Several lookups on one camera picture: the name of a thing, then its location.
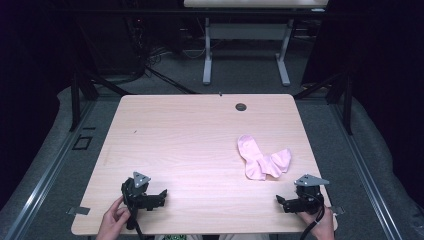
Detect pink sock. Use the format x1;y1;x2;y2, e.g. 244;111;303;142
236;134;268;182
261;147;293;180

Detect person's left hand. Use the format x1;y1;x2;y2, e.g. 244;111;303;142
95;195;132;240

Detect grey metal table bracket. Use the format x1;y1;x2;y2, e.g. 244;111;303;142
65;206;92;216

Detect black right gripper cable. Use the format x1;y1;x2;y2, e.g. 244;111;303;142
298;194;327;240

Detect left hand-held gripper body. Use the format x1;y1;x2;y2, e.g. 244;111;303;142
120;171;160;231

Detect person's right hand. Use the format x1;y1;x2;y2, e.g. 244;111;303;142
297;205;336;240

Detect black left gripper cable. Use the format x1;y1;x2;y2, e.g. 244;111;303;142
132;210;146;240

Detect black metal stand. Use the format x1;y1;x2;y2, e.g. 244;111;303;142
293;68;355;136
68;68;134;133

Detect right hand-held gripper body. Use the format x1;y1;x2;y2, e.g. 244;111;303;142
290;173;331;215

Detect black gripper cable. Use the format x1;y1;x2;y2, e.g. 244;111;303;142
132;210;146;240
298;194;327;240

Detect black floor cables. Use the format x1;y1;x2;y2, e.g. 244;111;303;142
109;46;201;95

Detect white desk with metal legs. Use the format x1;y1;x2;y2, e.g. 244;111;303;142
182;0;330;87

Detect aluminium floor rail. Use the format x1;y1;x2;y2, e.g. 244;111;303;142
328;99;405;240
2;99;98;240

